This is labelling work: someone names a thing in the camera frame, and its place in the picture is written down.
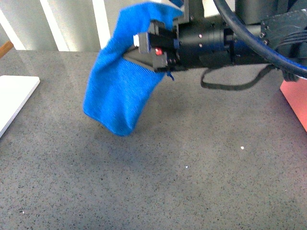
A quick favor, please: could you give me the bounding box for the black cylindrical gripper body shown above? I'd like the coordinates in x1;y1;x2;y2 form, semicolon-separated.
133;16;266;72

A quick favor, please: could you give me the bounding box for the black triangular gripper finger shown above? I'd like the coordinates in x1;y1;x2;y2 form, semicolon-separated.
123;46;167;72

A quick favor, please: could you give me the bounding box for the blue microfiber cloth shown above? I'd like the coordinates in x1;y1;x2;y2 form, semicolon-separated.
83;1;182;136

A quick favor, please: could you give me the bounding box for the white pleated curtain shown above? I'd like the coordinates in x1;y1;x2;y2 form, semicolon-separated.
0;0;236;52

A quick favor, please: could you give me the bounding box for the pink plastic bin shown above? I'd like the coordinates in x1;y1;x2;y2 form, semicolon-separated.
280;79;307;130

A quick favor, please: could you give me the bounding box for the white rectangular tray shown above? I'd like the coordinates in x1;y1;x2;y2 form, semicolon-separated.
0;75;40;135

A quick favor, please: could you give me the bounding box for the brown wooden chair piece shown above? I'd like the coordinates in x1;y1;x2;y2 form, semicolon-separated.
0;41;14;58

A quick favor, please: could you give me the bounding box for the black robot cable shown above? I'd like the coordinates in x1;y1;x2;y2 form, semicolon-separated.
213;0;307;79

